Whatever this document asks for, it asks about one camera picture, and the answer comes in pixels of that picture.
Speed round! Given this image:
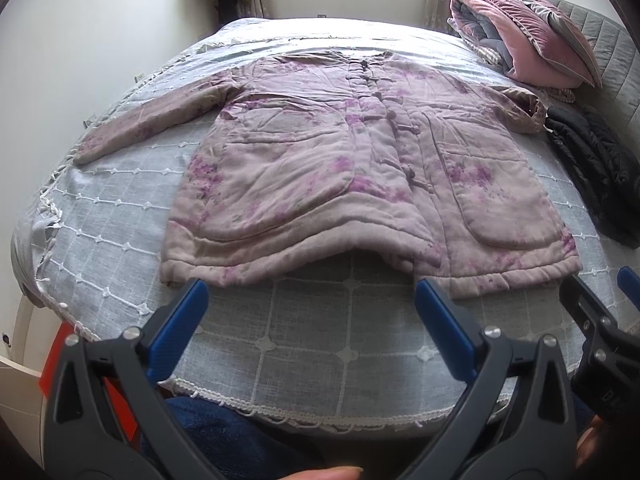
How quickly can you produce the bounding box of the pink floral padded coat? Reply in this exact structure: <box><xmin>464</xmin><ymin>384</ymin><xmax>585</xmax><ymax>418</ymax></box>
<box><xmin>75</xmin><ymin>52</ymin><xmax>582</xmax><ymax>298</ymax></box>

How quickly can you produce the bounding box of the right hand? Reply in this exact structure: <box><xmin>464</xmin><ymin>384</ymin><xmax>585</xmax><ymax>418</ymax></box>
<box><xmin>576</xmin><ymin>415</ymin><xmax>618</xmax><ymax>469</ymax></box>

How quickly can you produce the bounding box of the left hand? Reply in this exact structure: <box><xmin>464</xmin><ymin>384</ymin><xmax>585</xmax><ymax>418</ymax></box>
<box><xmin>281</xmin><ymin>466</ymin><xmax>363</xmax><ymax>480</ymax></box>

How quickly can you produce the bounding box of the red box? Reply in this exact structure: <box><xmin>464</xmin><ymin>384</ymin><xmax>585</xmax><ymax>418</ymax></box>
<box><xmin>39</xmin><ymin>322</ymin><xmax>140</xmax><ymax>448</ymax></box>

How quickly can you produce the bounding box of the black jacket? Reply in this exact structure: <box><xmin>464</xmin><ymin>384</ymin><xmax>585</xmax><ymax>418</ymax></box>
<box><xmin>544</xmin><ymin>106</ymin><xmax>639</xmax><ymax>249</ymax></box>

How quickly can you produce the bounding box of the white wardrobe door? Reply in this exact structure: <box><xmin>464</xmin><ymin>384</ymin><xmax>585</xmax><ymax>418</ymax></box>
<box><xmin>1</xmin><ymin>296</ymin><xmax>51</xmax><ymax>467</ymax></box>

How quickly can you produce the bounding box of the blue trousers leg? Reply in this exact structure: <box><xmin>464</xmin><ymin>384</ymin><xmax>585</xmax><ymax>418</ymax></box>
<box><xmin>164</xmin><ymin>396</ymin><xmax>329</xmax><ymax>479</ymax></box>

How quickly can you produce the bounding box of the grey padded headboard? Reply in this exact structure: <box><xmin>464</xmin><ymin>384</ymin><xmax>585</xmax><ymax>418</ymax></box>
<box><xmin>547</xmin><ymin>0</ymin><xmax>639</xmax><ymax>141</ymax></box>

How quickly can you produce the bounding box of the pink grey pillow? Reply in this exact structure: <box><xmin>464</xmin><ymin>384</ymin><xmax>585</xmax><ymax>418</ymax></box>
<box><xmin>518</xmin><ymin>0</ymin><xmax>602</xmax><ymax>89</ymax></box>

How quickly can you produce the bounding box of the pink folded quilt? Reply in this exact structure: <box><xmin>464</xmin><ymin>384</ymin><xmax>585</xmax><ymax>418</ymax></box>
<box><xmin>450</xmin><ymin>0</ymin><xmax>593</xmax><ymax>89</ymax></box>

